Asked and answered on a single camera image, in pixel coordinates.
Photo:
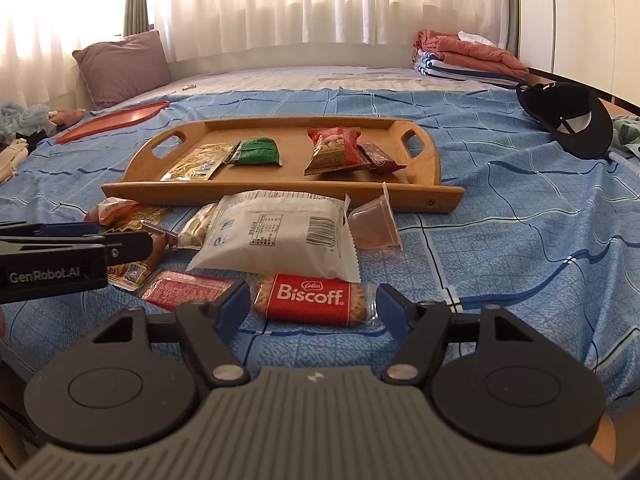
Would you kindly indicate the brown plush item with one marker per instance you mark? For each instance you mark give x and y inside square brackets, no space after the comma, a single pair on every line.
[66,118]

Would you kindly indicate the large white snack bag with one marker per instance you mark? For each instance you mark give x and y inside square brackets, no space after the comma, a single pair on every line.
[271,232]

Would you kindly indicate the teal garment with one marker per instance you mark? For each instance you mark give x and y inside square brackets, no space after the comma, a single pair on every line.
[626,133]

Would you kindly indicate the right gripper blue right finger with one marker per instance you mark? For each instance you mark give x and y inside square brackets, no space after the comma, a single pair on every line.
[399,314]

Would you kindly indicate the orange plastic tray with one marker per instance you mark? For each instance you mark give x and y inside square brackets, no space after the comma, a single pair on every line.
[120,119]

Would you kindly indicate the white sheer curtain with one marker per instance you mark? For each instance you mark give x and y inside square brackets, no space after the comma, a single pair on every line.
[38,37]

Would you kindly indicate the red Biscoff cookie pack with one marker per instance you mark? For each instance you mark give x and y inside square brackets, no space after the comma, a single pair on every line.
[316,301]

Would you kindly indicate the red cracker packet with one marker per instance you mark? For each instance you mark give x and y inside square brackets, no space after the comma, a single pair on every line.
[169,289]

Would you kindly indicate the folded blue striped towel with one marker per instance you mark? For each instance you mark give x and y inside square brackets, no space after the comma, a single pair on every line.
[428,65]

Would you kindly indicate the pink jelly cup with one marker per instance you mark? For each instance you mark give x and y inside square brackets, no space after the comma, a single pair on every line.
[373,224]

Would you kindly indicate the green pea snack packet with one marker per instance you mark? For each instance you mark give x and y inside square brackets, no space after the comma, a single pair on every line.
[255,152]

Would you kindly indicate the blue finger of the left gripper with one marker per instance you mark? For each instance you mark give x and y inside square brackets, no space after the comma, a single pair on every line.
[38,229]
[126,247]

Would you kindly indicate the gold foil snack pouch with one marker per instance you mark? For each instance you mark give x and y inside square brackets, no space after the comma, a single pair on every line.
[200,163]

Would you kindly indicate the red cashew nut bag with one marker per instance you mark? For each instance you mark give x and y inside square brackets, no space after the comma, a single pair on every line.
[335,150]

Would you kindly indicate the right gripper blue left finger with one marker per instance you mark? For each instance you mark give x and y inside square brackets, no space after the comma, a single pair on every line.
[229,310]

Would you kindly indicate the yellow black chinese snack pouch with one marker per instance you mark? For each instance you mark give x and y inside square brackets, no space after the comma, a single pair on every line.
[137,217]

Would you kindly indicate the green drape curtain right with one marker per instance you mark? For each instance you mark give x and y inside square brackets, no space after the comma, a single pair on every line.
[511,26]

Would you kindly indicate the pink pastry packet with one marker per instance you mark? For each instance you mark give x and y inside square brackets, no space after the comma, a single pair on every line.
[110,211]

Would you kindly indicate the black baseball cap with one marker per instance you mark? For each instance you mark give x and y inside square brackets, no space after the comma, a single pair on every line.
[573,115]

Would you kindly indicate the green drape curtain left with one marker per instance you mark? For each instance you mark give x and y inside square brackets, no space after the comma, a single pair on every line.
[136,18]

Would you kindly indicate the brown peanut snack packet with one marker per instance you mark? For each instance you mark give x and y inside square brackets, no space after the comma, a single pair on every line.
[132,275]

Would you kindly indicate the white cloth on blanket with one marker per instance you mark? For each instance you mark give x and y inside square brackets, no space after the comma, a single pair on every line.
[474,39]

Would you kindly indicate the green drape curtain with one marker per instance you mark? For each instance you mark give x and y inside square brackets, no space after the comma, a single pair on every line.
[136,18]
[511,26]

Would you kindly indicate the beige cloth bag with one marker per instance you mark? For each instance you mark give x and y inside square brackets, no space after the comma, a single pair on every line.
[11,158]

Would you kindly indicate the mauve pillow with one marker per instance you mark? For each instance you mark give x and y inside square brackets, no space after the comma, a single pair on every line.
[116,71]

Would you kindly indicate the clear pack white candies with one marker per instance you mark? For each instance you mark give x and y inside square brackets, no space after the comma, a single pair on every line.
[193,234]

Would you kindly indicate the folded salmon blanket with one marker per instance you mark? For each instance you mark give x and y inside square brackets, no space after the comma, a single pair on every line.
[451,50]

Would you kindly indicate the light blue crumpled cloth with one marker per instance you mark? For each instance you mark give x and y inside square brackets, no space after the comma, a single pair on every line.
[25,120]

